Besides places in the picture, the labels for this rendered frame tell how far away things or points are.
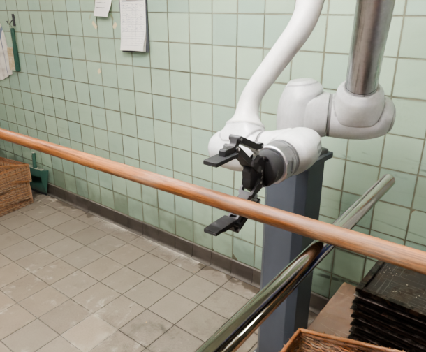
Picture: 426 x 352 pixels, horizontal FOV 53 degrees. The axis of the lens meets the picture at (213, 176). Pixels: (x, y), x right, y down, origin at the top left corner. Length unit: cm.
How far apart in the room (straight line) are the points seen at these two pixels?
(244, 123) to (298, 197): 59
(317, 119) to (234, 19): 86
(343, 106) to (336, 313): 68
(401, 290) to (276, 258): 64
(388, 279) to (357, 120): 53
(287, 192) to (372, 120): 39
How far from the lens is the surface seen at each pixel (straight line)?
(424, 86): 185
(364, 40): 134
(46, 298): 263
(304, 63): 201
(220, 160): 74
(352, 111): 147
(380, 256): 65
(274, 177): 89
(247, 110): 109
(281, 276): 60
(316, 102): 151
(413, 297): 123
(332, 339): 116
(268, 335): 199
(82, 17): 303
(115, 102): 289
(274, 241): 171
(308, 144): 99
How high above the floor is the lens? 152
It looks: 22 degrees down
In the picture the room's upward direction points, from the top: straight up
